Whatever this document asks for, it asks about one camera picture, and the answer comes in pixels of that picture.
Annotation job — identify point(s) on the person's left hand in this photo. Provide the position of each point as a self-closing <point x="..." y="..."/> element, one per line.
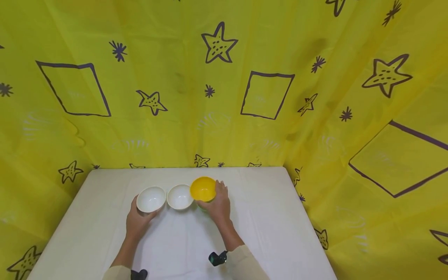
<point x="137" y="223"/>

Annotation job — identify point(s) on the person's right hand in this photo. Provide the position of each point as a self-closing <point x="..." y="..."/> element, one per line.
<point x="220" y="208"/>

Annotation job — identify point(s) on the person's right thumb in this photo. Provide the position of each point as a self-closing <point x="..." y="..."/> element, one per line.
<point x="202" y="203"/>

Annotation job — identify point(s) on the person's right fingers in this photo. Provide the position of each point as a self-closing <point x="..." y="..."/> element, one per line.
<point x="222" y="189"/>

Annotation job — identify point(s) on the person's left fingers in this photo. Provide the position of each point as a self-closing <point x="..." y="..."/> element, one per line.
<point x="135" y="201"/>

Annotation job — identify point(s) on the person's left thumb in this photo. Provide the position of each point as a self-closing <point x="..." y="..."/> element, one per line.
<point x="157" y="214"/>

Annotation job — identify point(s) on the yellow bowl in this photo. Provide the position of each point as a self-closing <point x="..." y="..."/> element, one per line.
<point x="202" y="188"/>

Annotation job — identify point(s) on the white ceramic bowl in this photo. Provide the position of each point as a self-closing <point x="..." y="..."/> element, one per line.
<point x="151" y="198"/>
<point x="180" y="196"/>

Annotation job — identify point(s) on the person's left forearm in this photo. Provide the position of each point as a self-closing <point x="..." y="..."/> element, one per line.
<point x="123" y="254"/>

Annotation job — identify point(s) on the person's right forearm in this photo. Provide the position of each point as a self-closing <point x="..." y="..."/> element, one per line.
<point x="238" y="252"/>

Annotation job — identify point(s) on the black wrist band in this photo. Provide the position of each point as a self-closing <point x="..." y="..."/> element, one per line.
<point x="217" y="258"/>
<point x="139" y="274"/>

